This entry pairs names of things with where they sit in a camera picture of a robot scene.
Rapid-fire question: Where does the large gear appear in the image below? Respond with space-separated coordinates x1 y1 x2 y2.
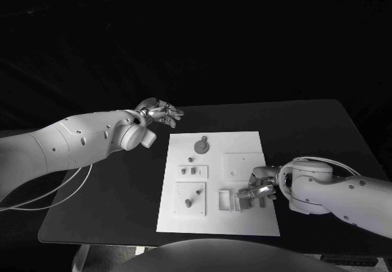
194 141 212 154

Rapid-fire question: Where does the white task board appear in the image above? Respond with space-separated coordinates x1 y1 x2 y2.
156 131 281 237

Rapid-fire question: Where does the white table leg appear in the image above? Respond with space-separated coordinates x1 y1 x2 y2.
71 244 91 272

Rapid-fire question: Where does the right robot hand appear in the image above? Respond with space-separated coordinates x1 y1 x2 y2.
237 165 283 201

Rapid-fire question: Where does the white cable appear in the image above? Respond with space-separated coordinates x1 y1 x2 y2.
0 164 94 213
0 167 84 211
317 159 358 177
293 156 364 177

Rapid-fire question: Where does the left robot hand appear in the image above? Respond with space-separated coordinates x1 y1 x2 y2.
134 97 186 129

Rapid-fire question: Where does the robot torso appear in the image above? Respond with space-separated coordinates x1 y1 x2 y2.
120 238 342 272

